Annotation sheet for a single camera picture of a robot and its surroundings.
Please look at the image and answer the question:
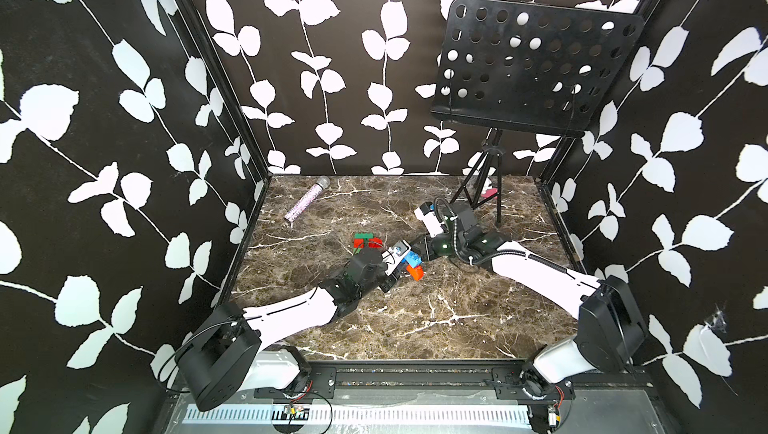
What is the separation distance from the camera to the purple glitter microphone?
107 cm

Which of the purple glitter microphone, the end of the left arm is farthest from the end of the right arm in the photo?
the purple glitter microphone

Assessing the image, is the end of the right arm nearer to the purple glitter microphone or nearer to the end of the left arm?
the end of the left arm
